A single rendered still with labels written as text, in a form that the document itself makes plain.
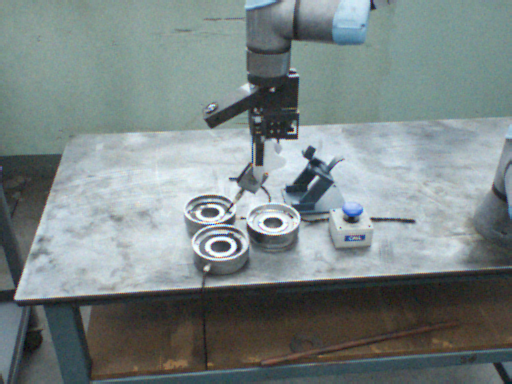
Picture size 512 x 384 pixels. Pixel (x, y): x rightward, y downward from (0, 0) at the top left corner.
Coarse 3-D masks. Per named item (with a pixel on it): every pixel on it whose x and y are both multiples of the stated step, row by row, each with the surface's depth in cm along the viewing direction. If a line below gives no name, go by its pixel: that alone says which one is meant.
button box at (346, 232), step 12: (336, 216) 113; (348, 216) 112; (360, 216) 113; (336, 228) 110; (348, 228) 110; (360, 228) 110; (372, 228) 110; (336, 240) 111; (348, 240) 111; (360, 240) 111
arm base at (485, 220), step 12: (492, 192) 114; (480, 204) 118; (492, 204) 113; (504, 204) 111; (480, 216) 116; (492, 216) 113; (504, 216) 111; (480, 228) 116; (492, 228) 113; (504, 228) 113; (492, 240) 114; (504, 240) 112
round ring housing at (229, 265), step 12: (204, 228) 110; (216, 228) 111; (228, 228) 111; (216, 240) 109; (228, 240) 109; (228, 252) 106; (204, 264) 104; (216, 264) 103; (228, 264) 103; (240, 264) 105
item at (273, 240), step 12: (264, 204) 117; (276, 204) 117; (252, 216) 115; (264, 216) 115; (276, 216) 115; (288, 216) 116; (252, 228) 110; (264, 228) 112; (276, 228) 117; (252, 240) 113; (264, 240) 110; (276, 240) 110; (288, 240) 111
